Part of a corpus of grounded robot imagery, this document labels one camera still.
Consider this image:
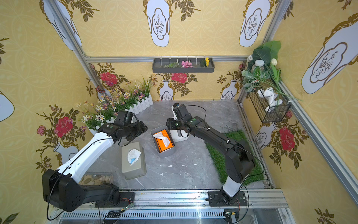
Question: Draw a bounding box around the white tissue box lid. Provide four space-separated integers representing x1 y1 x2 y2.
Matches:
167 104 189 142

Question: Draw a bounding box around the grey plastic bin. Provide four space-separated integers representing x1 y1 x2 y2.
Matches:
151 126 176 158

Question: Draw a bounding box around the blue tissue paper pack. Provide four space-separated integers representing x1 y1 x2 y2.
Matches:
127 149 142 166

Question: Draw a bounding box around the orange tissue box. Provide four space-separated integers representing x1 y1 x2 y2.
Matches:
153 129 174 153

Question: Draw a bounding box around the beige tissue box lid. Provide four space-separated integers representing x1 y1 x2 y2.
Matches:
121 142 146 180

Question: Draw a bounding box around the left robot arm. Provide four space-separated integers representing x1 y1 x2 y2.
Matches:
42 111 148 212

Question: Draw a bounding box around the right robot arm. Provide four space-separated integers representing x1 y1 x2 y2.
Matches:
168 103 255 200

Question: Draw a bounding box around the white picket fence flower planter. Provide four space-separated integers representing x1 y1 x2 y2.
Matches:
77 75 154 135

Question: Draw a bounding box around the green artificial grass mat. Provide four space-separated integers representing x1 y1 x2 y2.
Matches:
205 130 264 186

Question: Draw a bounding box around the pink flower on shelf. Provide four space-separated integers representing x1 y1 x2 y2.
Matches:
181 60 193 68

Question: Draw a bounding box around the tray of sand and stones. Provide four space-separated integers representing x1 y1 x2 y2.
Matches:
79 172 113 186

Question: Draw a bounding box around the yellow figure on shelf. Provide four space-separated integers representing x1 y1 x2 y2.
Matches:
205 57 210 67

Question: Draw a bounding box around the white cloth in basket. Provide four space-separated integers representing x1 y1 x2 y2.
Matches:
257 87 283 113

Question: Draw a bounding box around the green leafy artificial plant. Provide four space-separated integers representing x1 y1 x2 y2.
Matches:
241 41 298 101

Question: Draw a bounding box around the grey wall shelf tray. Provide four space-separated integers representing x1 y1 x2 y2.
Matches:
152 57 215 73

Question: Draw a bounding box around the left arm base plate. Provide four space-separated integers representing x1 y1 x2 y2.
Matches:
95 192 135 208

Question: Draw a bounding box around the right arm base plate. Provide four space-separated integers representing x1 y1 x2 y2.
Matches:
205 191 248 207

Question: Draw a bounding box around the black wire wall basket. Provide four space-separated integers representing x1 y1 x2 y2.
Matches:
249 80 291 123

